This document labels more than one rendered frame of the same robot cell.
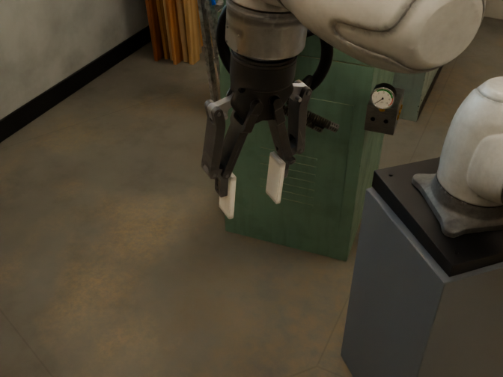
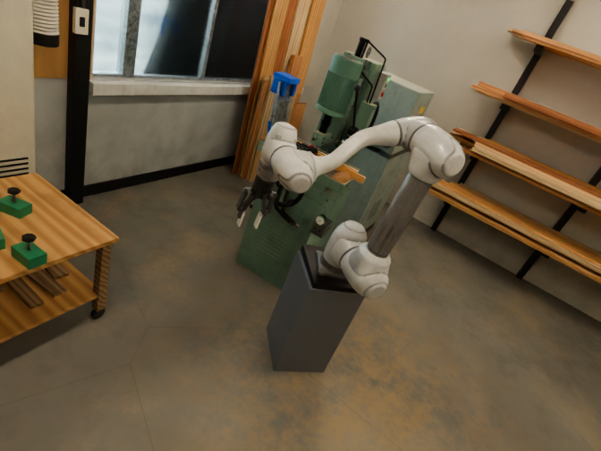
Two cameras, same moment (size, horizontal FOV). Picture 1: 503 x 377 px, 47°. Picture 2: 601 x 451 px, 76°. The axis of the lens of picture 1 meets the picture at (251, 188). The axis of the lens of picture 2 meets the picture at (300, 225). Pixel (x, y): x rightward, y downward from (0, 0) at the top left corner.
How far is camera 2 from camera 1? 77 cm
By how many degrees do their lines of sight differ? 9
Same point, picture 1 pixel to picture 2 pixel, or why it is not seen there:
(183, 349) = (196, 302)
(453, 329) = (310, 314)
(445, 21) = (300, 182)
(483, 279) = (325, 294)
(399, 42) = (289, 183)
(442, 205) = (321, 263)
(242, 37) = (260, 171)
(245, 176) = (253, 237)
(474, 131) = (337, 235)
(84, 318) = (156, 274)
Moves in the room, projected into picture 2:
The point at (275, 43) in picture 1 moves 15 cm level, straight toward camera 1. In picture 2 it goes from (268, 176) to (257, 192)
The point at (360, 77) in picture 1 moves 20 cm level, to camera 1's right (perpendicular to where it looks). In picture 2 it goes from (315, 208) to (345, 220)
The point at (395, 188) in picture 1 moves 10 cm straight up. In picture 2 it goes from (307, 252) to (314, 236)
